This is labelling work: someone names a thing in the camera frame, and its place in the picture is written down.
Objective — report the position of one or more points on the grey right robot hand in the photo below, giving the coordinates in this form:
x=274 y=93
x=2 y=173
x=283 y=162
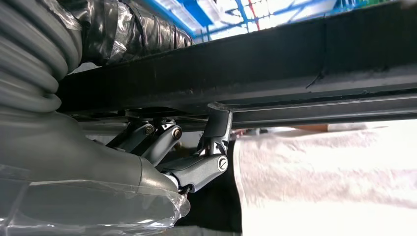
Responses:
x=65 y=163

